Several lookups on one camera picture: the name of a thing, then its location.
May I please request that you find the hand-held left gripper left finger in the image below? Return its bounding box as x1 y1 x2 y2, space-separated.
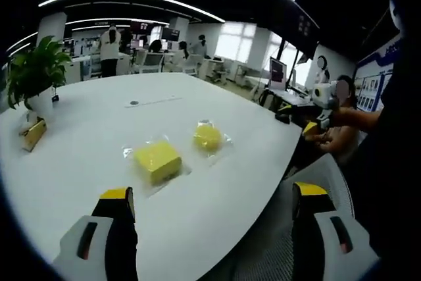
52 187 139 281

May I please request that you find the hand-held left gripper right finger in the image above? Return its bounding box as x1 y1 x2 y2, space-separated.
291 181 381 281

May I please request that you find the white mesh office chair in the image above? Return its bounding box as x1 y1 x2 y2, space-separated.
230 155 357 281

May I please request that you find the computer monitor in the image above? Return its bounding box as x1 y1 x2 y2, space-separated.
269 57 288 91

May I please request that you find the hanging black screen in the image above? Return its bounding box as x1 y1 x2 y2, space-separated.
278 0 320 62

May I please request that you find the person's dark clothed torso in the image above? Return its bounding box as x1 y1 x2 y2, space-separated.
353 0 421 264

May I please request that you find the wooden tissue box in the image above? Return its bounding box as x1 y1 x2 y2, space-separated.
18 112 48 153

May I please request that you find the green potted plant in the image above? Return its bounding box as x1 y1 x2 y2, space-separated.
6 35 73 119

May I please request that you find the wall poster board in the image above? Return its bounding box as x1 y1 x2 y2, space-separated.
356 39 404 113

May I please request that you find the table cable outlet cover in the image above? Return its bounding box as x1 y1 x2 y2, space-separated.
124 96 184 109

